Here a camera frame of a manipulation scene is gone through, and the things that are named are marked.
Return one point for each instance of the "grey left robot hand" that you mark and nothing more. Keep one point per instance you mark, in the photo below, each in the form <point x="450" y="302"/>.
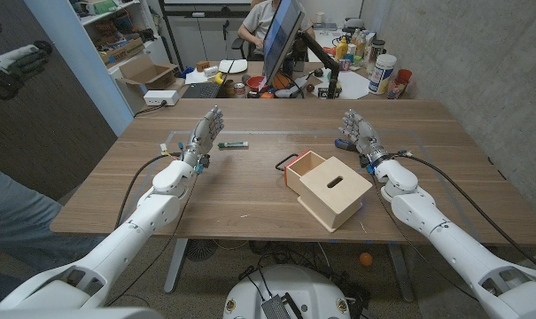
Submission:
<point x="201" y="137"/>

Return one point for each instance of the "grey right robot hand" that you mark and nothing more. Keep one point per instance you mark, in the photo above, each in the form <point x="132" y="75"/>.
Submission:
<point x="365" y="135"/>

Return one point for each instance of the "green whiteboard marker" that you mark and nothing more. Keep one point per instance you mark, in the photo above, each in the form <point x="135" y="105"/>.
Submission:
<point x="234" y="144"/>

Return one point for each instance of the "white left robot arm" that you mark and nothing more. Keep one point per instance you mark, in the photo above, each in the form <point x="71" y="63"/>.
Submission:
<point x="157" y="208"/>

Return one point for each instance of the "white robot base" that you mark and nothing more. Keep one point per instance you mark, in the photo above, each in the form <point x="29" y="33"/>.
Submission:
<point x="294" y="283"/>

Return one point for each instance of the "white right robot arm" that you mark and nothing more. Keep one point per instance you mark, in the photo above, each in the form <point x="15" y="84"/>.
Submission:
<point x="427" y="221"/>

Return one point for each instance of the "wooden drawer with red front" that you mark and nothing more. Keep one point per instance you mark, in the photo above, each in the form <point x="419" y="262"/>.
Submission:
<point x="305" y="164"/>

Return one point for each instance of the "dark laptop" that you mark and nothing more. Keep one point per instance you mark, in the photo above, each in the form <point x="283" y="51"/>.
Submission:
<point x="201" y="91"/>

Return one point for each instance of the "white paper sheet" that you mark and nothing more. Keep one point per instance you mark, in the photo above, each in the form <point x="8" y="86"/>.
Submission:
<point x="351" y="84"/>

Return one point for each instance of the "white power box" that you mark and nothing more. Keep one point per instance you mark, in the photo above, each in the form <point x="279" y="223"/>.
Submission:
<point x="161" y="97"/>

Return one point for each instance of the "metal food can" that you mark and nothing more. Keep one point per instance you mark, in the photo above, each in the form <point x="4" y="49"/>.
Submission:
<point x="239" y="90"/>

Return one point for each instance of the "large white canister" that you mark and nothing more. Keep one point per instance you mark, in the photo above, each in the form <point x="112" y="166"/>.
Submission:
<point x="381" y="73"/>

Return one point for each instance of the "wooden box with slot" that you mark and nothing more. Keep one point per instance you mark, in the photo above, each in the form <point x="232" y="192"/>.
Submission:
<point x="334" y="195"/>

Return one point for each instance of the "red cup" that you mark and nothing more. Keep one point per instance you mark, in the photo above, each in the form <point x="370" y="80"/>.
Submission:
<point x="404" y="75"/>

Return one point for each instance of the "red bowl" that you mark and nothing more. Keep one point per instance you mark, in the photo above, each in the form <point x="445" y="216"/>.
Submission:
<point x="255" y="83"/>

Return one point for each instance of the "white plate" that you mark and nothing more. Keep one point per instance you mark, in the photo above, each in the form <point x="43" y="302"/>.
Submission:
<point x="233" y="66"/>

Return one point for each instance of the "open cardboard box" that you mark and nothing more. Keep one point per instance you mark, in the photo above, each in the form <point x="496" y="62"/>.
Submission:
<point x="150" y="73"/>

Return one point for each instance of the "black lidded jar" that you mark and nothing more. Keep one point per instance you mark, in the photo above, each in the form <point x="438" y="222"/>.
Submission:
<point x="375" y="53"/>

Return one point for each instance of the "yellow mustard bottle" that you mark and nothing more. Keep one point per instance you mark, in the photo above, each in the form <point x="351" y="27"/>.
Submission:
<point x="341" y="49"/>

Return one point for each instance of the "orange basketball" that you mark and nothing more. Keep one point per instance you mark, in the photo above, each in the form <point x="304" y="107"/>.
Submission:
<point x="281" y="82"/>

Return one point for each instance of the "printed cardboard box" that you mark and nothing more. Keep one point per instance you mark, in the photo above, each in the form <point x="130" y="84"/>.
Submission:
<point x="123" y="51"/>

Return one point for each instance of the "orange ball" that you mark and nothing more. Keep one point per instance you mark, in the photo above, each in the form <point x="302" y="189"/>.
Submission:
<point x="366" y="259"/>

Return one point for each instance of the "tilted computer monitor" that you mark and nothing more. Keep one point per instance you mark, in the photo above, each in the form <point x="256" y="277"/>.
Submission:
<point x="281" y="35"/>

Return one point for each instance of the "seated person in grey shirt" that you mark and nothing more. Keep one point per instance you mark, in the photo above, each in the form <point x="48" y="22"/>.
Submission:
<point x="258" y="20"/>

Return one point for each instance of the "grey table leg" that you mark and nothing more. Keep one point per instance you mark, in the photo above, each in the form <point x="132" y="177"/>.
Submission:
<point x="175" y="266"/>
<point x="400" y="272"/>

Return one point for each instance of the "white shelf unit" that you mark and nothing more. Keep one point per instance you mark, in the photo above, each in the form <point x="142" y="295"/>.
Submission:
<point x="112" y="12"/>

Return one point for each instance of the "black metal rack frame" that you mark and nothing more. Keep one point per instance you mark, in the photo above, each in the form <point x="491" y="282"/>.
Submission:
<point x="170" y="35"/>

